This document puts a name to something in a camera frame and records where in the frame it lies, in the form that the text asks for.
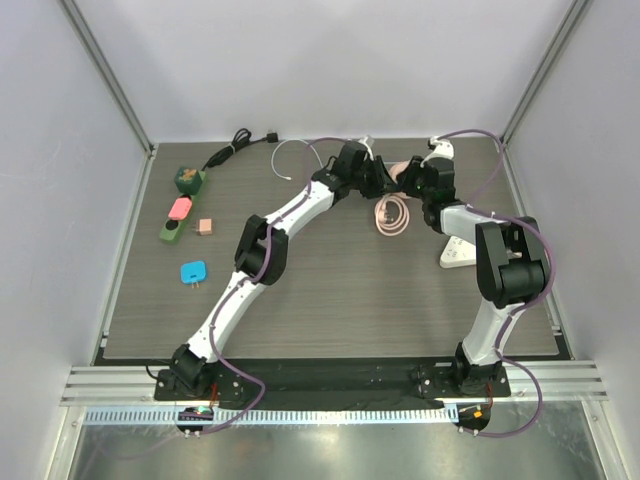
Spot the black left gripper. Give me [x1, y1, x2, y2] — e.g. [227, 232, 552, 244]
[347, 155, 397, 199]

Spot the round pink power socket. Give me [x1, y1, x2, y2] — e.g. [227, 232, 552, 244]
[388, 160, 410, 183]

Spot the white triangular power strip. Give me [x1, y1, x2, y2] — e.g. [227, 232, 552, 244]
[439, 236, 476, 269]

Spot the white usb charging cable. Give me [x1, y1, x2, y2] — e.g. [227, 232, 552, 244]
[270, 134, 374, 181]

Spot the dusty pink usb charger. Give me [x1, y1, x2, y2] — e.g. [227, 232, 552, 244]
[194, 218, 214, 236]

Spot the blue plug adapter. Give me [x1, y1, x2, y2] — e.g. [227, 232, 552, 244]
[180, 260, 208, 288]

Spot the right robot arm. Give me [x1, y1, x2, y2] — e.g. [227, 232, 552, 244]
[397, 156, 551, 396]

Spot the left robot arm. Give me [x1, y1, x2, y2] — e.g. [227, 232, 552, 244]
[157, 137, 389, 400]

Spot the dark green cube adapter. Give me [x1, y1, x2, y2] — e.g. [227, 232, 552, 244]
[174, 167, 202, 195]

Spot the green power strip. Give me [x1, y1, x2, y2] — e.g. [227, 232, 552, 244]
[159, 167, 207, 245]

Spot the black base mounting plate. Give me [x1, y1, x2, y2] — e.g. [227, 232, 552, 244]
[154, 357, 511, 411]

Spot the coiled pink power cord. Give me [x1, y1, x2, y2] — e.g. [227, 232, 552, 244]
[373, 192, 412, 236]

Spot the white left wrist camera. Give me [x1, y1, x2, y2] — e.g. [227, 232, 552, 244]
[357, 135, 374, 156]

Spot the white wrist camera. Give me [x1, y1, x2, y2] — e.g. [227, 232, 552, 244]
[425, 136, 455, 160]
[357, 135, 374, 156]

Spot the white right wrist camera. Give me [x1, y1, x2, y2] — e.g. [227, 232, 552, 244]
[425, 136, 455, 160]

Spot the black power cable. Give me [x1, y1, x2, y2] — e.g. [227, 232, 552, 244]
[201, 128, 282, 172]

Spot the slotted cable duct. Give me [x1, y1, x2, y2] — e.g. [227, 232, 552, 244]
[84, 404, 459, 427]

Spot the right aluminium frame post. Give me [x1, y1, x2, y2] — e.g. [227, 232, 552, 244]
[501, 0, 592, 144]

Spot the aluminium frame post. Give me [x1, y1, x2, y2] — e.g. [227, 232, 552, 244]
[56, 0, 156, 159]
[501, 0, 592, 144]

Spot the aluminium front rail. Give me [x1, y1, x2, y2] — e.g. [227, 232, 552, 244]
[60, 360, 608, 406]

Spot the left aluminium frame post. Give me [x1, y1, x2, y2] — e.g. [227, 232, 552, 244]
[56, 0, 156, 159]

